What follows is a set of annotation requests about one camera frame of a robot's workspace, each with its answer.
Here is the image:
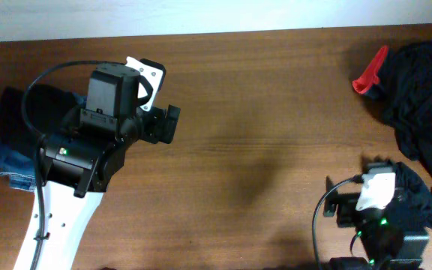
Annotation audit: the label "folded blue denim jeans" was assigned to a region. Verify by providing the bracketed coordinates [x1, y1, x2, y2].
[0, 91, 88, 193]

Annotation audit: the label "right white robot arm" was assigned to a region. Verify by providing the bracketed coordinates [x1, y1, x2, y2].
[313, 176, 429, 270]

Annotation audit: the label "black garment with red trim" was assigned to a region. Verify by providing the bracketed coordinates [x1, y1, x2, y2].
[352, 40, 432, 176]

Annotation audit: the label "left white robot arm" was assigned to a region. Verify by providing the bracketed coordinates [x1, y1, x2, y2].
[14, 57, 181, 269]

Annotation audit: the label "crumpled dark green-black cloth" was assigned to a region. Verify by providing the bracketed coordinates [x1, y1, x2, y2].
[385, 160, 432, 231]

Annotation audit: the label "black t-shirt with logo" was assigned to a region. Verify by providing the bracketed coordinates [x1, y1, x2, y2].
[0, 84, 86, 158]

